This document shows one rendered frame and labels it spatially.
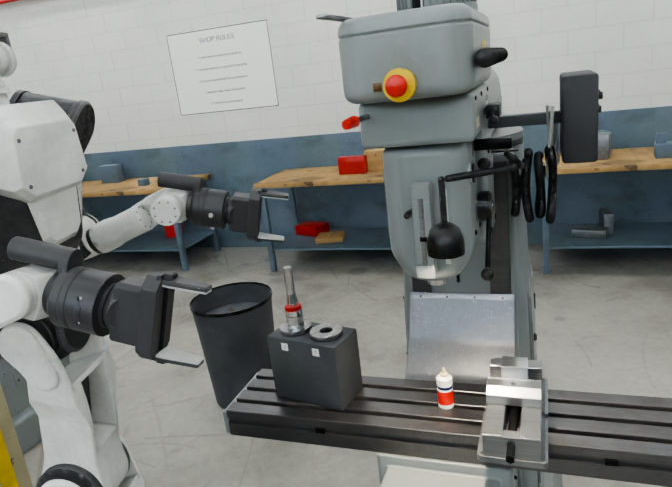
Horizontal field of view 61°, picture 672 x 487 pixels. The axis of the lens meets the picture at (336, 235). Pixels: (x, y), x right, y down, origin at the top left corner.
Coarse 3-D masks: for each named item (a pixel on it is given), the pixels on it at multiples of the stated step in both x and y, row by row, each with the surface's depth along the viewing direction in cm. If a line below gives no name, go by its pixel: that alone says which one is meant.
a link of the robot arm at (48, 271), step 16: (16, 240) 79; (32, 240) 79; (16, 256) 79; (32, 256) 78; (48, 256) 78; (64, 256) 77; (80, 256) 80; (32, 272) 77; (48, 272) 78; (64, 272) 77; (80, 272) 78; (48, 288) 77; (64, 288) 76; (48, 304) 76; (64, 304) 75; (32, 320) 78; (64, 320) 76
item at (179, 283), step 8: (168, 272) 76; (176, 272) 77; (168, 280) 75; (176, 280) 76; (184, 280) 76; (192, 280) 77; (176, 288) 75; (184, 288) 75; (192, 288) 75; (200, 288) 75; (208, 288) 75
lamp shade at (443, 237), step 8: (440, 224) 109; (448, 224) 109; (432, 232) 108; (440, 232) 107; (448, 232) 107; (456, 232) 107; (432, 240) 108; (440, 240) 107; (448, 240) 107; (456, 240) 107; (432, 248) 109; (440, 248) 107; (448, 248) 107; (456, 248) 107; (464, 248) 109; (432, 256) 109; (440, 256) 108; (448, 256) 107; (456, 256) 108
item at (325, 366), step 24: (288, 336) 154; (312, 336) 150; (336, 336) 149; (288, 360) 155; (312, 360) 150; (336, 360) 146; (288, 384) 158; (312, 384) 153; (336, 384) 149; (360, 384) 158; (336, 408) 151
